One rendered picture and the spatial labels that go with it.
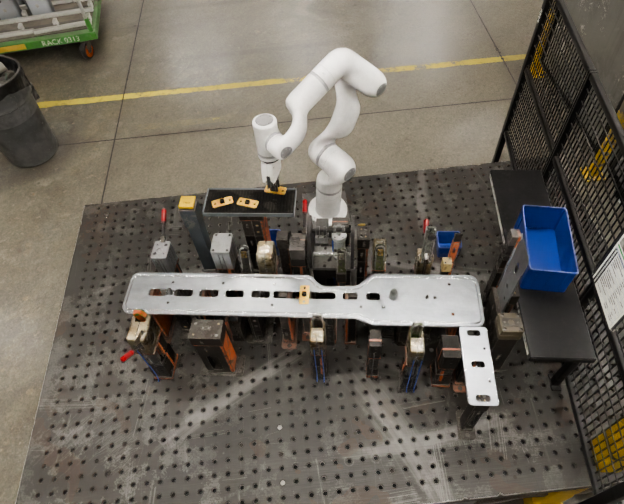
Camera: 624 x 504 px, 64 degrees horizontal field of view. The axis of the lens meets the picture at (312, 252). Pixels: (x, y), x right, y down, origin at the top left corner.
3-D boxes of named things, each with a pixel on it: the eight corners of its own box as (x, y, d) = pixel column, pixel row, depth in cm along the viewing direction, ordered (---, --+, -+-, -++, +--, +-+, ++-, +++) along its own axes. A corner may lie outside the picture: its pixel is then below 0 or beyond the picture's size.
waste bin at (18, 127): (-7, 179, 385) (-70, 101, 327) (11, 133, 417) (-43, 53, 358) (59, 172, 386) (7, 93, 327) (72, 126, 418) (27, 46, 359)
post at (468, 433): (458, 439, 188) (474, 414, 165) (455, 410, 195) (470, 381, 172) (476, 439, 188) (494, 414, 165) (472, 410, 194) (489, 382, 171)
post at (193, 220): (201, 271, 239) (177, 211, 204) (204, 258, 244) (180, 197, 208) (217, 271, 239) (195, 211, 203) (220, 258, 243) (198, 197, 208)
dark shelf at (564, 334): (527, 361, 174) (530, 358, 171) (488, 173, 226) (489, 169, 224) (593, 363, 172) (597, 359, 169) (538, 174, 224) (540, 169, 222)
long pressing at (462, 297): (118, 319, 193) (117, 317, 192) (133, 271, 206) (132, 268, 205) (485, 328, 183) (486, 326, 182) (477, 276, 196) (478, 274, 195)
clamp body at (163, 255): (170, 305, 229) (145, 260, 200) (175, 284, 236) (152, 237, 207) (191, 305, 229) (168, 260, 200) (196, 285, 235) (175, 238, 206)
